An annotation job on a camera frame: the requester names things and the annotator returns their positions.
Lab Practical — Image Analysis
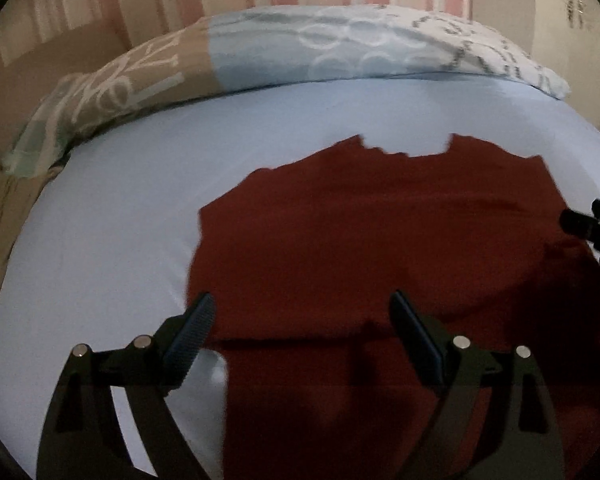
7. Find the beige folded blanket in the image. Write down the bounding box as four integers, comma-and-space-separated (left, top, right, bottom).
0, 170, 56, 326

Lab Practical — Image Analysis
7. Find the pinkish brown headboard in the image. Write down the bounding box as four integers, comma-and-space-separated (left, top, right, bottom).
0, 22, 131, 173

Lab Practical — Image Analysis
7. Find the patterned blue beige pillow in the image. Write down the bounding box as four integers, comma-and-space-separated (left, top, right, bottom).
0, 5, 572, 181

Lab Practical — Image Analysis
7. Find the dark red garment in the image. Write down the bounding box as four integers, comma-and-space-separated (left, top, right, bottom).
185, 132, 600, 480

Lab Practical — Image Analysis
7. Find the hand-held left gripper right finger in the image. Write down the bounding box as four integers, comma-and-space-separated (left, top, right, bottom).
389, 290, 567, 480

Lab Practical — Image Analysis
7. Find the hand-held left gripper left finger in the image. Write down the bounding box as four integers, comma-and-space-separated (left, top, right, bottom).
36, 291, 217, 480

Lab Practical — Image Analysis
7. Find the cream wardrobe with flower stickers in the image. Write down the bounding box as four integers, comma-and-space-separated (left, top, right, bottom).
525, 0, 600, 146

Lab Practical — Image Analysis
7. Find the light blue bed sheet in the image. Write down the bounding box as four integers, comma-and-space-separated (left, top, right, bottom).
0, 72, 600, 480

